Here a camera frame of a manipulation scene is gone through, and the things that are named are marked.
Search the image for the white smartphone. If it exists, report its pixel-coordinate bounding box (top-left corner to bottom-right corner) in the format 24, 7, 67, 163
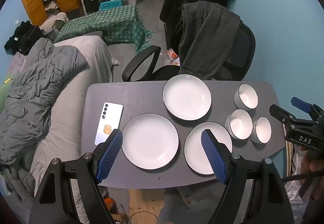
95, 102, 124, 146

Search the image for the pink cloth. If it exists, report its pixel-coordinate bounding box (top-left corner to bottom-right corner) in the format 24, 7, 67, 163
7, 52, 27, 75

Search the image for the white plate with black rim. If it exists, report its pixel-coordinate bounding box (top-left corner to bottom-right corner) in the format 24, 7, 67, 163
162, 74, 212, 121
184, 122, 233, 175
121, 113, 180, 170

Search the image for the clear plastic sheet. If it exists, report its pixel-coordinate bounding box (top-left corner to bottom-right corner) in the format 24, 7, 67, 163
285, 142, 308, 217

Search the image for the large white bowl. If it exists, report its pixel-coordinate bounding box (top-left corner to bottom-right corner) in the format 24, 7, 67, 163
234, 83, 259, 109

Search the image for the orange packet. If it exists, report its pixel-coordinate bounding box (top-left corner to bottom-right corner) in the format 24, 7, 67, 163
166, 48, 181, 66

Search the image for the medium white bowl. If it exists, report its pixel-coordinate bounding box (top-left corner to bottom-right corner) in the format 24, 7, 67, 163
225, 109, 253, 140

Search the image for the dark grey fleece garment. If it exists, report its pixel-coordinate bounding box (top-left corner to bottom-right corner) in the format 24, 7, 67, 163
178, 1, 243, 80

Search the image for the light grey bed sheet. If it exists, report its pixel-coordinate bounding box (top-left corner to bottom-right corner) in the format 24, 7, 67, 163
5, 35, 120, 224

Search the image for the grey quilted duvet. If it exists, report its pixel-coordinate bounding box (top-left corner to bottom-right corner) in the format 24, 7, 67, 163
0, 38, 89, 204

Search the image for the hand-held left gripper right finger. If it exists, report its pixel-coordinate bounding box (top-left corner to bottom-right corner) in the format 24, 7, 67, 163
201, 129, 295, 224

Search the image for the orange object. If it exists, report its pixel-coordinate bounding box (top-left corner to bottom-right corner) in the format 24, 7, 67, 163
103, 197, 117, 212

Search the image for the blue plastic crate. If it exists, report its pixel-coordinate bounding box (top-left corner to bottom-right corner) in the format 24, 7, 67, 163
100, 0, 125, 11

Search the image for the black mesh office chair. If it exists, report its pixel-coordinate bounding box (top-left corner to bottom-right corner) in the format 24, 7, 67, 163
122, 2, 256, 83

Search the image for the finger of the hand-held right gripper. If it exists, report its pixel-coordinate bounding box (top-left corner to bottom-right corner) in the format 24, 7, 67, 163
291, 97, 315, 114
269, 104, 304, 126

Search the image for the green checkered cloth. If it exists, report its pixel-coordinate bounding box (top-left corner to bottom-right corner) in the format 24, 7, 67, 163
54, 4, 155, 54

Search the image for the person's right hand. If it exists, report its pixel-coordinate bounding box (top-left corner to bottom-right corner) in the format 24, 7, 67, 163
301, 149, 324, 172

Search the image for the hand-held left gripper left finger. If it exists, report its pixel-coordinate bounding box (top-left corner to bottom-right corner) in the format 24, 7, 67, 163
29, 128, 124, 224

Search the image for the black clothes pile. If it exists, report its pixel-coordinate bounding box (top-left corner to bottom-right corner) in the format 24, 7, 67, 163
4, 21, 46, 56

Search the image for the small white bowl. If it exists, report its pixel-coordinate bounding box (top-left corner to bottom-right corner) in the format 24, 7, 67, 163
250, 116, 272, 144

